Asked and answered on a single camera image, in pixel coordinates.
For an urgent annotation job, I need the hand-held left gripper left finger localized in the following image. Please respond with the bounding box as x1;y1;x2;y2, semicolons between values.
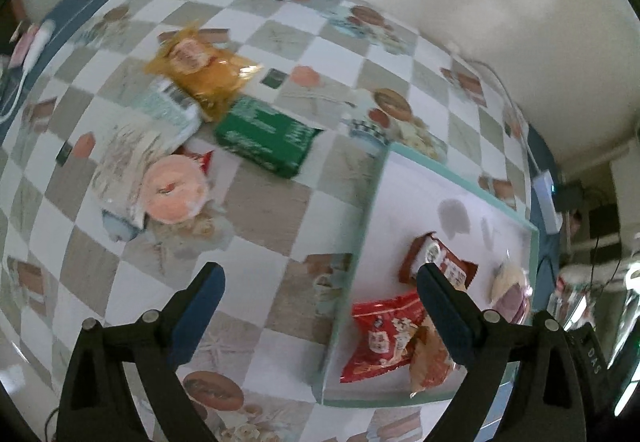
55;262;226;442

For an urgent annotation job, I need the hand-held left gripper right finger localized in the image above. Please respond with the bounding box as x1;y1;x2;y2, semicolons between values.
416;263;587;442

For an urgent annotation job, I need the orange snack packet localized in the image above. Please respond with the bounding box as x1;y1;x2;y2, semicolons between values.
409;317;459;399

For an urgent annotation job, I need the small red snack packet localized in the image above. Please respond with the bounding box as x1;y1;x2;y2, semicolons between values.
399;232;480;294

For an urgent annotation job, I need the large red snack packet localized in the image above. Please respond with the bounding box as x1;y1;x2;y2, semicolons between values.
340;294;431;384

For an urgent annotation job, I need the pink snack packet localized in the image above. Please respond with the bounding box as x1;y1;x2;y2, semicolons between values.
500;287;534;326

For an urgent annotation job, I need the white bun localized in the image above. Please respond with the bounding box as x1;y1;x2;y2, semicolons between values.
490;249;532;318

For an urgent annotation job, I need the teal shallow cardboard tray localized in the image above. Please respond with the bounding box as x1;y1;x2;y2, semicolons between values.
315;142;542;411

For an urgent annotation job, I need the pink doughnut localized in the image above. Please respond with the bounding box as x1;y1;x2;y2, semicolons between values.
90;122;217;231

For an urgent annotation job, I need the dark green snack packet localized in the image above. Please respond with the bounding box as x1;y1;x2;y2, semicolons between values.
215;95;324;179

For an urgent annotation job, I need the teal and white snack packet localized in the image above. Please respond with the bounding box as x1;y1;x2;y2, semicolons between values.
134;77;204;149

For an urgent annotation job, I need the yellow snack packet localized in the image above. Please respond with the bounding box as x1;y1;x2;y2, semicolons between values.
145;24;266;124

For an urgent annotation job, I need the white carved shelf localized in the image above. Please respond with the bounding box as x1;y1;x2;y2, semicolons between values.
555;232;640;324

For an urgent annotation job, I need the checked printed tablecloth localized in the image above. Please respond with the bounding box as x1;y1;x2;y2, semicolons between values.
0;0;557;442

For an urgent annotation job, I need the white power strip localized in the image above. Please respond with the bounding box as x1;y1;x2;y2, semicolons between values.
532;169;564;236

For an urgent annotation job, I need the black charger plug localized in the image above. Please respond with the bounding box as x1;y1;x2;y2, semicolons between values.
555;181;586;213

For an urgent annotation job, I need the beige wooden furniture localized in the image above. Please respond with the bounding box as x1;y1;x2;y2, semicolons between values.
606;142;640;244

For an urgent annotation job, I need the black charger cable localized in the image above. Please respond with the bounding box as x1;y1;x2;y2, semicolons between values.
589;206;627;294

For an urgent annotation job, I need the white power cable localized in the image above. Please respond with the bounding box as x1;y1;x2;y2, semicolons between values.
450;47;544;174

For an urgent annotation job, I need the white handheld device with cable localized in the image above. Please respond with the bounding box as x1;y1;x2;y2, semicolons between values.
0;19;57;124

